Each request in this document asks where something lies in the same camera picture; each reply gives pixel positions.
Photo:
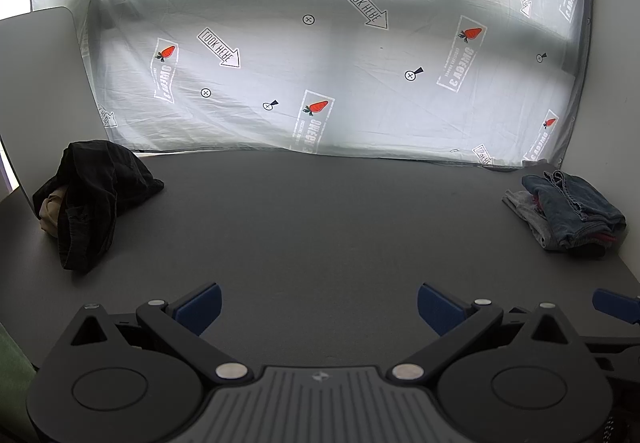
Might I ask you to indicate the printed white backdrop sheet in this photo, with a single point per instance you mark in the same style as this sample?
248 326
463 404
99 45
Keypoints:
325 48

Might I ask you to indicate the black pants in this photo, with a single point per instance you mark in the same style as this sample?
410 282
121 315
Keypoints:
100 183

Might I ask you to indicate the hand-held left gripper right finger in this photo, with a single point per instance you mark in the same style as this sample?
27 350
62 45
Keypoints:
440 307

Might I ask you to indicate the folded black garment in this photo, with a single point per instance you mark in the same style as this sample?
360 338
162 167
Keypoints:
590 250

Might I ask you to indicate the pale side board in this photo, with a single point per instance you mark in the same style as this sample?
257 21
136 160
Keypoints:
35 88
617 98

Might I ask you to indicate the light grey shirt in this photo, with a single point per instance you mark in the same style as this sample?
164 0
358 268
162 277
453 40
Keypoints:
530 215

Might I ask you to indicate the beige garment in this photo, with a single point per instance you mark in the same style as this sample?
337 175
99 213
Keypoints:
50 213

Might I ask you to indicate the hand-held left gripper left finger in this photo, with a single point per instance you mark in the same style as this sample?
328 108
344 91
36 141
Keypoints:
201 305

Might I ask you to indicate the blue jeans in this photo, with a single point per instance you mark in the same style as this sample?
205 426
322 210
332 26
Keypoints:
580 198

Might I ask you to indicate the green padded cloth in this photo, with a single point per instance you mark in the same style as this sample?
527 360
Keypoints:
12 373

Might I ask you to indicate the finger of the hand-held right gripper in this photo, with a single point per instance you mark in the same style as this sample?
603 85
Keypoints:
614 303

